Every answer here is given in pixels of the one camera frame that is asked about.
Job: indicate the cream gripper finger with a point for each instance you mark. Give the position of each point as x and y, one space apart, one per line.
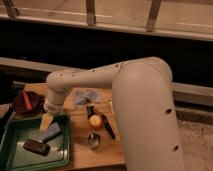
46 120

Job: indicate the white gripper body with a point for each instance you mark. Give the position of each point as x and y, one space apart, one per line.
54 101

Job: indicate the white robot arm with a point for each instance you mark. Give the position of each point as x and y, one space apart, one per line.
143 103

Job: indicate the green plastic tray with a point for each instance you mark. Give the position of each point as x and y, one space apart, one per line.
23 149

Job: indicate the light blue cloth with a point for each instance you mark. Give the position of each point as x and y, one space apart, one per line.
82 98

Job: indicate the dark red bowl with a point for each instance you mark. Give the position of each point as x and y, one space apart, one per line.
26 102

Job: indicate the dark brown brush block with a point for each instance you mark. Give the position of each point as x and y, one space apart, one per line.
36 147

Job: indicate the dark small bottle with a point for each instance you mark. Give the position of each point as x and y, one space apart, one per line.
89 111

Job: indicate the orange round fruit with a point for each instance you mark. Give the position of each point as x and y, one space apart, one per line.
96 122

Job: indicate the wooden cutting board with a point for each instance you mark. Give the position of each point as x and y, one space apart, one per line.
108 156

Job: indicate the small metal cup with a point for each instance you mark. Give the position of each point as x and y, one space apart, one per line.
94 140

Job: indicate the black handled knife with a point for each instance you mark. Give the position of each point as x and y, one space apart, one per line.
108 127

